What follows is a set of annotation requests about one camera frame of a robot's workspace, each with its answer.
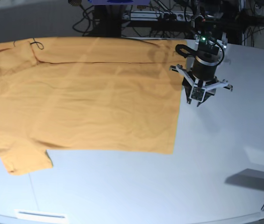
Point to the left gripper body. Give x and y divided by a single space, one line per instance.
204 66

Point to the orange yellow T-shirt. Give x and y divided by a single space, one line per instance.
86 93

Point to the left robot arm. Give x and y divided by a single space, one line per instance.
207 36

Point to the white power strip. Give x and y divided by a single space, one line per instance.
156 16

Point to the white label strip on table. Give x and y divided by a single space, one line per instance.
29 214

